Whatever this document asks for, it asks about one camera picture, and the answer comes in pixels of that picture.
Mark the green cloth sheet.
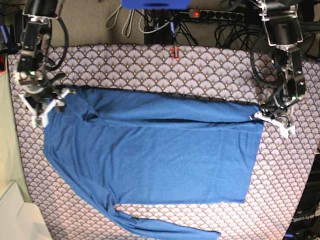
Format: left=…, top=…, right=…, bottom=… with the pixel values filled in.
left=0, top=72, right=31, bottom=203

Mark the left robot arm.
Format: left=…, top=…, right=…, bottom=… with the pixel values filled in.
left=250, top=0, right=306, bottom=139

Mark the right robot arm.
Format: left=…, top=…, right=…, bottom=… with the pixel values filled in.
left=13, top=0, right=72, bottom=128

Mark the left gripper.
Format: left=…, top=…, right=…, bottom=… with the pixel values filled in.
left=249, top=82, right=306, bottom=139

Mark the blue handled clamp left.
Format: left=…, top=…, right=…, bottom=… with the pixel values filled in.
left=0, top=24, right=19, bottom=54

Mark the white plastic bin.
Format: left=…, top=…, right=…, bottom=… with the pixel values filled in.
left=0, top=181, right=52, bottom=240

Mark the blue box at top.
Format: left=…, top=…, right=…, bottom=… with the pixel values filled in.
left=121, top=0, right=191, bottom=10

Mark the black OpenArm case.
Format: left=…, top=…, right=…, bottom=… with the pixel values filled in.
left=283, top=152, right=320, bottom=240

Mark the grey looped cable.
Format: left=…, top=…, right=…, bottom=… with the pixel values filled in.
left=104, top=9, right=137, bottom=38

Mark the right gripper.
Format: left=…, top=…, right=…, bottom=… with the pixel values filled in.
left=13, top=68, right=75, bottom=128

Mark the red black table clamp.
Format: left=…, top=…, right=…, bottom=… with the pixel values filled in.
left=171, top=45, right=180, bottom=60

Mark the blue long-sleeve T-shirt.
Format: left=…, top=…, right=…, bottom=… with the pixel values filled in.
left=43, top=88, right=264, bottom=240

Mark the fan-patterned table cloth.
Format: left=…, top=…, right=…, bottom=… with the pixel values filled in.
left=10, top=44, right=320, bottom=240

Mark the black power strip red switch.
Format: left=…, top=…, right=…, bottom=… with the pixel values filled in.
left=188, top=9, right=245, bottom=22

